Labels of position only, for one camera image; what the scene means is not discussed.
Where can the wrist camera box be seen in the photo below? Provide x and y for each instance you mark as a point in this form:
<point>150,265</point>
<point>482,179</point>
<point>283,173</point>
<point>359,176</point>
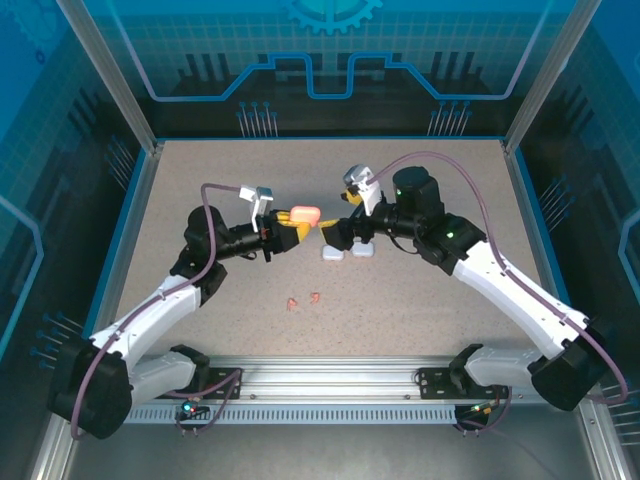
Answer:
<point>260,200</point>
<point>365,185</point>

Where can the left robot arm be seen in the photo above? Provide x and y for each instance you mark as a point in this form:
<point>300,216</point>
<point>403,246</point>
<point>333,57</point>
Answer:
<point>150,320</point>

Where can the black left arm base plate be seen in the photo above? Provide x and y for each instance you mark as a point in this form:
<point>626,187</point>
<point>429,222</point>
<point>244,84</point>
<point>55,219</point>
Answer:
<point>237,375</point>

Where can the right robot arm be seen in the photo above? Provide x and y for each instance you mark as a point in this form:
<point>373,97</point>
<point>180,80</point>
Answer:
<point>520,295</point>

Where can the small circuit board with LEDs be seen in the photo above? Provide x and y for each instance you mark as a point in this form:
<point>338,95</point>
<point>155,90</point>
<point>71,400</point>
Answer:
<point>192,409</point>
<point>482,409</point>

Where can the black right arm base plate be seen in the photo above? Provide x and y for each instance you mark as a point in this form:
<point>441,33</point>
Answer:
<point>432,382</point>

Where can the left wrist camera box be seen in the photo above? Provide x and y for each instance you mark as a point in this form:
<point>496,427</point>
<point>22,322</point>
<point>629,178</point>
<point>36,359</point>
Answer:
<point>260,200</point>

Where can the white earbud charging case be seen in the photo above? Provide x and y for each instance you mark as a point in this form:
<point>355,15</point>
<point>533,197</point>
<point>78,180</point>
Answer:
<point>333,253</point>
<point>363,250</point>

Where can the pink earbud charging case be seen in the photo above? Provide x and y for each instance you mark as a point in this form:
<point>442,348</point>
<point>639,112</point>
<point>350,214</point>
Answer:
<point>305,214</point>

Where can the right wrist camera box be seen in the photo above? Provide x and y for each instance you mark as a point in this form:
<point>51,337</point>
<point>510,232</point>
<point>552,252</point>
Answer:
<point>365,185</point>

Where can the aluminium side frame rail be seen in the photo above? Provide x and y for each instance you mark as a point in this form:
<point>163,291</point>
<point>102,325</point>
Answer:
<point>151,167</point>
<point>511,167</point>

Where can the aluminium corner post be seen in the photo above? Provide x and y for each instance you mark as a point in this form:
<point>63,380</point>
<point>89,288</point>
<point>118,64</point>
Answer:
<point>550,75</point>
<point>110,80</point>

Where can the metal shelf panel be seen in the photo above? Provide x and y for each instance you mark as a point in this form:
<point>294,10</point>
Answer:
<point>325,455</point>

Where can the aluminium mounting rail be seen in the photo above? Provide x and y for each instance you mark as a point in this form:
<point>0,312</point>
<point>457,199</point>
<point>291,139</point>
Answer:
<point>325,380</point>

